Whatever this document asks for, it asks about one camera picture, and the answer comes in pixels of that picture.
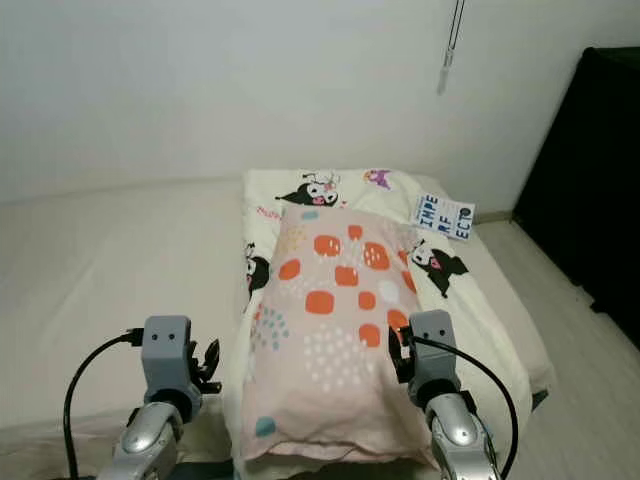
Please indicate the white book with blue letters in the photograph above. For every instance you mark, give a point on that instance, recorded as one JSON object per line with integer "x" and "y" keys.
{"x": 445, "y": 215}

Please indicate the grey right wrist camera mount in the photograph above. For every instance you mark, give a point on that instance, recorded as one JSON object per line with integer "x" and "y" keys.
{"x": 433, "y": 355}

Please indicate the cream cartoon print blanket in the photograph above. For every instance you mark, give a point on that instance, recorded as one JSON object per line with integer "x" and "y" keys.
{"x": 480, "y": 300}

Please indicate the pink pillow with orange patches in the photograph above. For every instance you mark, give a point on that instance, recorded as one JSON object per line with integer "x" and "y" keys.
{"x": 320, "y": 400}

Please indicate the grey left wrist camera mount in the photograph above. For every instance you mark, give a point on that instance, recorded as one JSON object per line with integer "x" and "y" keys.
{"x": 167, "y": 352}

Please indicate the black wardrobe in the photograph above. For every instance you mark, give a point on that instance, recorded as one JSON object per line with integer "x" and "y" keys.
{"x": 590, "y": 180}

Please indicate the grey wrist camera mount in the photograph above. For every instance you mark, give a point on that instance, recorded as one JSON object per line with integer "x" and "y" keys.
{"x": 167, "y": 352}
{"x": 433, "y": 355}

